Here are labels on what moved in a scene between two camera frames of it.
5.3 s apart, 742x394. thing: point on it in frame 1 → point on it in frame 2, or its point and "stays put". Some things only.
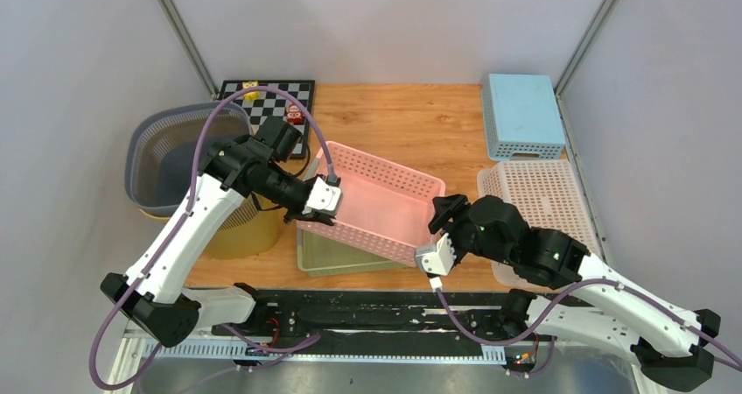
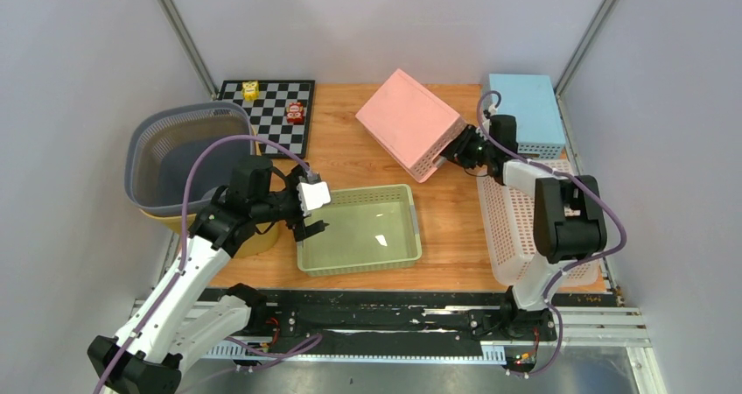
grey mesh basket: (161, 146) stays put
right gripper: (446, 207) → (458, 150)
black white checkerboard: (275, 104) stays put
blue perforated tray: (522, 118) stays put
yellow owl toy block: (250, 95) stays put
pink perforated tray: (387, 207) → (409, 125)
